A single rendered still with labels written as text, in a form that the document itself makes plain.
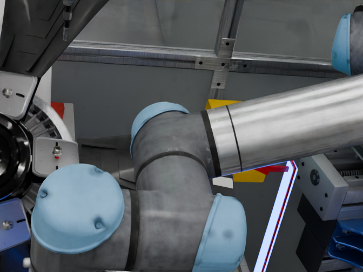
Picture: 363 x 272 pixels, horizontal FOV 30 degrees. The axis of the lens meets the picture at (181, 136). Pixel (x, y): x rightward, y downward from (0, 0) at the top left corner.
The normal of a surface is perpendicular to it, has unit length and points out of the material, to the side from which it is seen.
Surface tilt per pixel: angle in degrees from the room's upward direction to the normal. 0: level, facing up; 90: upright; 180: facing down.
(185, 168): 7
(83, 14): 44
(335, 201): 90
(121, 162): 9
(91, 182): 17
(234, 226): 38
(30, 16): 52
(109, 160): 7
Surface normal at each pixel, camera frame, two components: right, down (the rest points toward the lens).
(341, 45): -0.45, 0.16
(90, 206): 0.22, -0.62
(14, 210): 0.86, -0.26
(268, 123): -0.04, -0.15
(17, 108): -0.56, -0.32
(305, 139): 0.11, 0.50
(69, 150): 0.27, -0.81
